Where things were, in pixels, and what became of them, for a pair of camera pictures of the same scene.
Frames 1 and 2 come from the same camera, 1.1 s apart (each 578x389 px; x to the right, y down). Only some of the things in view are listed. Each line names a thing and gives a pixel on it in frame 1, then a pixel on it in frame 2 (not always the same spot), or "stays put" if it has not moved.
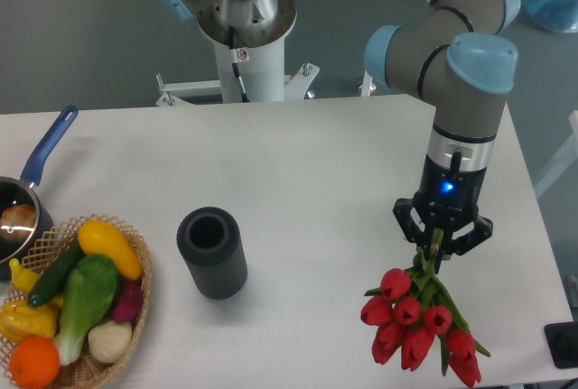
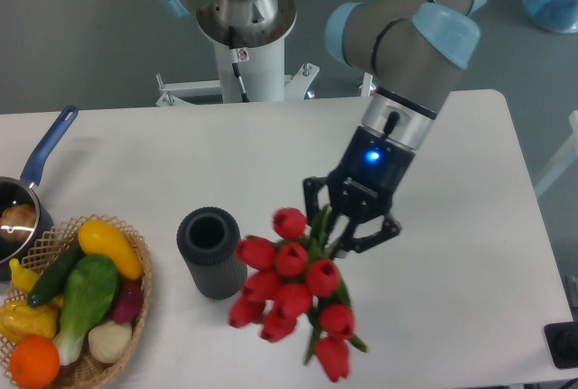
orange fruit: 34,361 stays put
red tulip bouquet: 413,306 → 290,281
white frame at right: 566,157 stays put
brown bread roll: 17,222 stays put
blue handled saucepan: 25,222 stays put
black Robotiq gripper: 449,197 → 362,185
